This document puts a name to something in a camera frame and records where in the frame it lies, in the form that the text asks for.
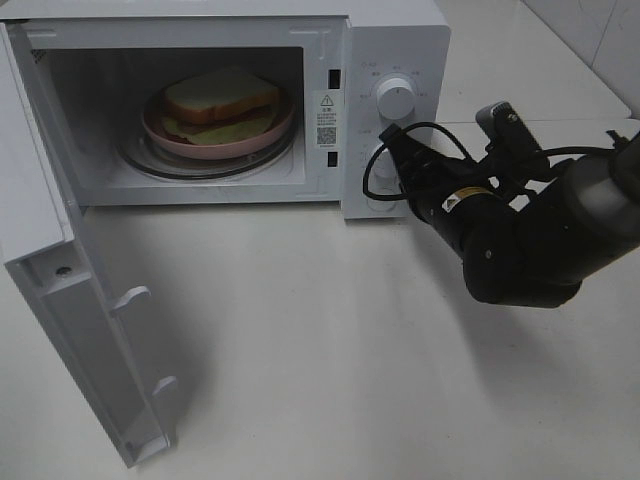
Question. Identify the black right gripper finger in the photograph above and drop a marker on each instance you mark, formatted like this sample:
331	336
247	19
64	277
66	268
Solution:
403	157
423	153

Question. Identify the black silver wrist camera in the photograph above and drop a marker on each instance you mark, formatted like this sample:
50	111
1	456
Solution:
510	139

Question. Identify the glass microwave turntable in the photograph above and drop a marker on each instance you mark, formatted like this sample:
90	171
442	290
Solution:
141	153

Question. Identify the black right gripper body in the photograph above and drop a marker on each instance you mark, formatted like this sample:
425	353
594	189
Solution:
438	180

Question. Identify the white timer knob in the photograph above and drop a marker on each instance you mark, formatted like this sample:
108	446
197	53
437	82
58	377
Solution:
384	168

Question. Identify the white warning label sticker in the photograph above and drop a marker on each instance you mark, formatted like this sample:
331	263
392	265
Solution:
327	117

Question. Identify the white microwave oven body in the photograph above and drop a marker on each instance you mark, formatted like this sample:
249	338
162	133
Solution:
101	61

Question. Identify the upper white power knob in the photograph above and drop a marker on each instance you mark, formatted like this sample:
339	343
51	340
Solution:
395	97

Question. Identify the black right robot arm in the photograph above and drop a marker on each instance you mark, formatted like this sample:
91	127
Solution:
528	224

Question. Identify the white microwave door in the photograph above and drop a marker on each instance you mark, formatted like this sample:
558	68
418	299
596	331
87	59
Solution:
51	257

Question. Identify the pink round plate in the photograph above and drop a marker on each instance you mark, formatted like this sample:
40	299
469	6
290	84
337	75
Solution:
220	147

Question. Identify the toast sandwich with lettuce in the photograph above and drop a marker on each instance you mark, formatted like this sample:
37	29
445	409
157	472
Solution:
225	106

